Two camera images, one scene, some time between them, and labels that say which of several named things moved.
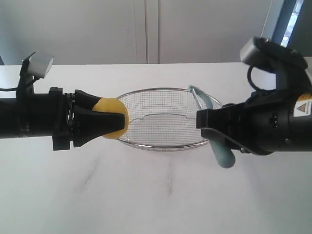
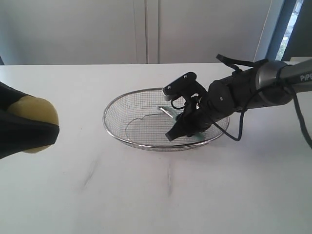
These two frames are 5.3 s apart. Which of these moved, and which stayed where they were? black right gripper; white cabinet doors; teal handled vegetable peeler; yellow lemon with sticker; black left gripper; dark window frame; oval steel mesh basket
Moved: black right gripper; yellow lemon with sticker; black left gripper; teal handled vegetable peeler
Stayed: dark window frame; oval steel mesh basket; white cabinet doors
